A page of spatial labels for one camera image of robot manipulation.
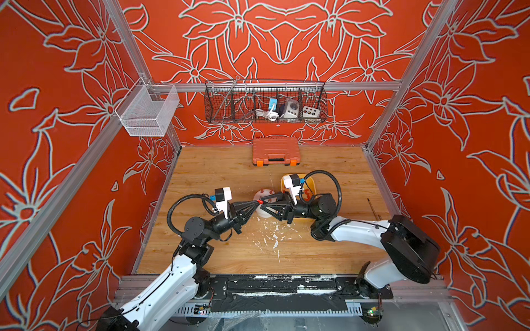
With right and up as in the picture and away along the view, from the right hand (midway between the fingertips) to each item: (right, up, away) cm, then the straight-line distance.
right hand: (260, 210), depth 61 cm
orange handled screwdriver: (+52, -7, +33) cm, 62 cm away
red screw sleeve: (0, +2, +2) cm, 3 cm away
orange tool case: (+8, +21, +50) cm, 55 cm away
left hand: (-1, +1, +2) cm, 3 cm away
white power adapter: (+14, +39, +30) cm, 51 cm away
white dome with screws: (0, +1, +26) cm, 26 cm away
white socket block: (+23, +38, +33) cm, 55 cm away
